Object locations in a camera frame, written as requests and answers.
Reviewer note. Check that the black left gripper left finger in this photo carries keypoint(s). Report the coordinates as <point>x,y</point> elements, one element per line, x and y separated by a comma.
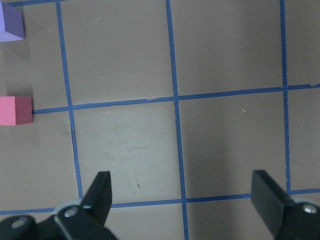
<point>86,220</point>

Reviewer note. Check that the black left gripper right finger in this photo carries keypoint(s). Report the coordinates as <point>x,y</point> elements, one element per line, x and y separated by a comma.
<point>286,217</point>

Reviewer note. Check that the pink foam cube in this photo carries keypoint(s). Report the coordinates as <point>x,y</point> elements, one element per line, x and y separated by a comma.
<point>15,110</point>

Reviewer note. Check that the purple foam cube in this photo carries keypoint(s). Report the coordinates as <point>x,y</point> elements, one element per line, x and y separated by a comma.
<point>11,24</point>

